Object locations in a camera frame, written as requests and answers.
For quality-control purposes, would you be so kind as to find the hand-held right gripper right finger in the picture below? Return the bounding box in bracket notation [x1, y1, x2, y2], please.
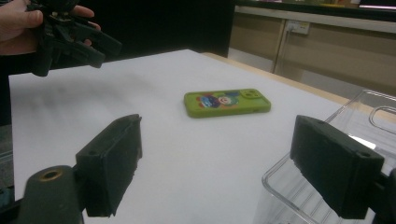
[290, 115, 386, 220]

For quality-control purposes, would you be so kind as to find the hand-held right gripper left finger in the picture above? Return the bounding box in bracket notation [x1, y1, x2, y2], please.
[75, 113, 144, 218]

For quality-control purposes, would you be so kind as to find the green phone case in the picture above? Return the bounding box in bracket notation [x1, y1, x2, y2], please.
[183, 88, 272, 119]

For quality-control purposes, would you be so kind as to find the clear plastic box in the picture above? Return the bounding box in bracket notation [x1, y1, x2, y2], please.
[261, 89, 396, 224]

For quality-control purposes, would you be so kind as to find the black curtain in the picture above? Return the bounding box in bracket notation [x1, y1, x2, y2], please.
[0, 0, 236, 126]

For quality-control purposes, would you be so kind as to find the white table sheet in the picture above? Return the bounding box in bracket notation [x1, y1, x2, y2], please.
[8, 49, 351, 224]

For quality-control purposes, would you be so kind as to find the long beige bench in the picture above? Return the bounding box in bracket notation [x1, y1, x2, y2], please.
[228, 0, 396, 97]

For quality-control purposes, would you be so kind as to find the white wall socket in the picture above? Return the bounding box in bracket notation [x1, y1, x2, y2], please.
[285, 20, 311, 35]

